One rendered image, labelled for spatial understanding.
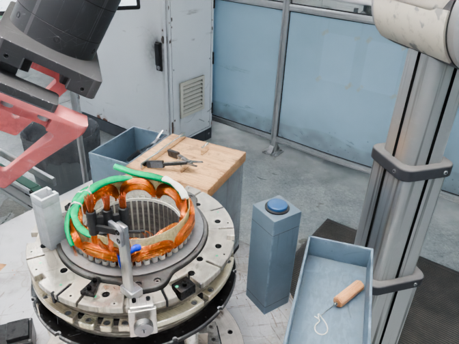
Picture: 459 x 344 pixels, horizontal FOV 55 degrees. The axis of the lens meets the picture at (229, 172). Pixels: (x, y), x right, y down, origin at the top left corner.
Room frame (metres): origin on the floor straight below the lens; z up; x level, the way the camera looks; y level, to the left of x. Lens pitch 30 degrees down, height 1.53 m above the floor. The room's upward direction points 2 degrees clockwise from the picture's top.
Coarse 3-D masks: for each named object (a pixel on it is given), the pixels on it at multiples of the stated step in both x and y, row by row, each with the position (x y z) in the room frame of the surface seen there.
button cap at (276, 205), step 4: (272, 200) 0.74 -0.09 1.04; (276, 200) 0.74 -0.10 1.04; (280, 200) 0.74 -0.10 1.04; (268, 204) 0.72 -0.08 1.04; (272, 204) 0.72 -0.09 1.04; (276, 204) 0.72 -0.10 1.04; (280, 204) 0.72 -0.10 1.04; (284, 204) 0.72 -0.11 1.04; (268, 208) 0.72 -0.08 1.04; (272, 208) 0.71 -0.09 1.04; (276, 208) 0.71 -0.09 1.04; (280, 208) 0.71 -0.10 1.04; (284, 208) 0.71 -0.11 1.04
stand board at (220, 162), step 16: (160, 144) 0.92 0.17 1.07; (192, 144) 0.93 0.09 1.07; (176, 160) 0.85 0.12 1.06; (208, 160) 0.85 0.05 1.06; (224, 160) 0.86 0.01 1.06; (240, 160) 0.88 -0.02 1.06; (176, 176) 0.78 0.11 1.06; (192, 176) 0.78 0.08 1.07; (208, 176) 0.79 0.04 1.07; (224, 176) 0.80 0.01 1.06; (208, 192) 0.73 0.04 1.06
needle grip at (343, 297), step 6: (354, 282) 0.52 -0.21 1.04; (360, 282) 0.52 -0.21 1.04; (348, 288) 0.50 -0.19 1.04; (354, 288) 0.51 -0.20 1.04; (360, 288) 0.51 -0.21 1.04; (342, 294) 0.49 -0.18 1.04; (348, 294) 0.49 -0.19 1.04; (354, 294) 0.50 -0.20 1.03; (342, 300) 0.48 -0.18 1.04; (348, 300) 0.49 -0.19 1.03
